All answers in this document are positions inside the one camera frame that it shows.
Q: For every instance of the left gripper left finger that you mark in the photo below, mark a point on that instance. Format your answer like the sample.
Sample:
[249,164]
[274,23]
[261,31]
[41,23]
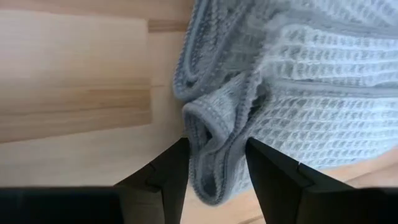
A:
[164,186]

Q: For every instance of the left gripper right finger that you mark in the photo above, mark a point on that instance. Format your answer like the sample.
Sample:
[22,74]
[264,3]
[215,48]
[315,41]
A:
[273,186]

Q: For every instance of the light grey waffle microfiber towel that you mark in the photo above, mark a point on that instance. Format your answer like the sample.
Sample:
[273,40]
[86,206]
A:
[311,109]

